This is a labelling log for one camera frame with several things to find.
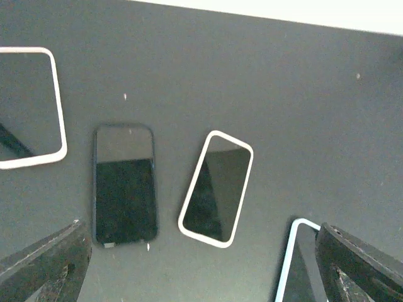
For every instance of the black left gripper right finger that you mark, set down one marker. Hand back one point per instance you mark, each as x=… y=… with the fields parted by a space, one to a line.
x=353 y=270

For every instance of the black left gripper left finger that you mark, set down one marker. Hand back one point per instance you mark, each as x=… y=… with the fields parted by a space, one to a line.
x=54 y=267

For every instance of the phone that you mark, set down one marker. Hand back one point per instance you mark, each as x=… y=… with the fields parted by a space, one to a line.
x=32 y=120
x=300 y=279
x=124 y=206
x=213 y=202

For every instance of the phone in blue case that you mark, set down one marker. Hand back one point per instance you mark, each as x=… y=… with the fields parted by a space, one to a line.
x=300 y=279

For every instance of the phone in black case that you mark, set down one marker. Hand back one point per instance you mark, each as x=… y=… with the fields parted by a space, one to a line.
x=124 y=206

